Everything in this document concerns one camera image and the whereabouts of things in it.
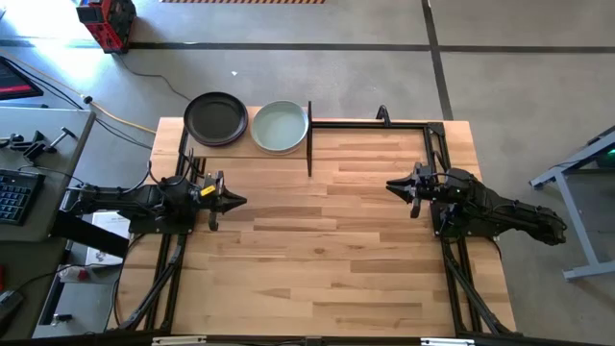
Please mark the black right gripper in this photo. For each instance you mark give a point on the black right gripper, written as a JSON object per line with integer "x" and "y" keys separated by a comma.
{"x": 425, "y": 185}

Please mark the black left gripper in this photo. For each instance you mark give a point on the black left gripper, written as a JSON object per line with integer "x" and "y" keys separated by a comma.
{"x": 211, "y": 202}

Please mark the purple plate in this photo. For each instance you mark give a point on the purple plate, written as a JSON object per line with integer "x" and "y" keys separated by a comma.
{"x": 226, "y": 143}

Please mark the beige plate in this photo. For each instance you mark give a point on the beige plate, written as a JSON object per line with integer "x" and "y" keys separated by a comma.
{"x": 280, "y": 153}

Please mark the black plate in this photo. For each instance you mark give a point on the black plate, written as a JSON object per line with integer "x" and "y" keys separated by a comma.
{"x": 215, "y": 117}

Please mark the sage green plate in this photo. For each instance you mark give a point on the sage green plate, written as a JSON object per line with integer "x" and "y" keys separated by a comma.
{"x": 278, "y": 126}

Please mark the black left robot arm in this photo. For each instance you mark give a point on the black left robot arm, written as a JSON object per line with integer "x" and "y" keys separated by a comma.
{"x": 134, "y": 197}

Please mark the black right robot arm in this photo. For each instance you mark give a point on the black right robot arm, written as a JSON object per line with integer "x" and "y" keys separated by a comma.
{"x": 490, "y": 202}

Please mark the yellow sticker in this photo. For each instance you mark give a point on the yellow sticker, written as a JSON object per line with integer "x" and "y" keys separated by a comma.
{"x": 208, "y": 190}

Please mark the white paper sheet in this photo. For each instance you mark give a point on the white paper sheet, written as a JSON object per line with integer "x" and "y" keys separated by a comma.
{"x": 113, "y": 226}

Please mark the black metal beam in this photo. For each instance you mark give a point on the black metal beam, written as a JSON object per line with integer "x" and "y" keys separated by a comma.
{"x": 91, "y": 234}

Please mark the grey metal stand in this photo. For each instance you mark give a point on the grey metal stand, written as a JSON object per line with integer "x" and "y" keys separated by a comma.
{"x": 572, "y": 206}

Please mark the grey desk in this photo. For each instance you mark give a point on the grey desk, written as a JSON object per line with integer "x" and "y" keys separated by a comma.
{"x": 43, "y": 139}

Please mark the black clamp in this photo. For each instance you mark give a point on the black clamp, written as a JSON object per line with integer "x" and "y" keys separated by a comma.
{"x": 33, "y": 146}

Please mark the black keyboard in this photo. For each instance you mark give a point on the black keyboard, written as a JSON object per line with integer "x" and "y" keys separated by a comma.
{"x": 17, "y": 197}

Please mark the dark screen with red bar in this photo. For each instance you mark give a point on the dark screen with red bar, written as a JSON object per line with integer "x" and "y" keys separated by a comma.
{"x": 14, "y": 81}

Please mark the black table frame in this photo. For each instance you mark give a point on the black table frame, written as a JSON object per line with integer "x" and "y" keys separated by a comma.
{"x": 365, "y": 125}

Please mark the silver frame bracket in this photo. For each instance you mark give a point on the silver frame bracket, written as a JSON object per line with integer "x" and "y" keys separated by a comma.
{"x": 179, "y": 340}
{"x": 447, "y": 341}

